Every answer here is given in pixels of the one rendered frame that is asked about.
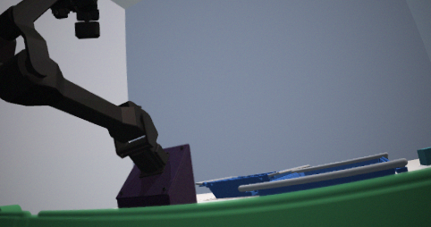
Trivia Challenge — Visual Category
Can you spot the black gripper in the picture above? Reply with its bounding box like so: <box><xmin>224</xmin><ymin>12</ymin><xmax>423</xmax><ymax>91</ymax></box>
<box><xmin>71</xmin><ymin>0</ymin><xmax>100</xmax><ymax>39</ymax></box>

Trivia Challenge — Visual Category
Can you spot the small light blue block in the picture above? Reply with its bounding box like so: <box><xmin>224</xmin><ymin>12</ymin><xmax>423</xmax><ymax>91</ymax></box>
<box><xmin>417</xmin><ymin>147</ymin><xmax>431</xmax><ymax>166</ymax></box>

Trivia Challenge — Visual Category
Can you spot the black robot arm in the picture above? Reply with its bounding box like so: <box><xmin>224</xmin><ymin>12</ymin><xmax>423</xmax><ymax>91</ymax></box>
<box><xmin>0</xmin><ymin>0</ymin><xmax>170</xmax><ymax>178</ymax></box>

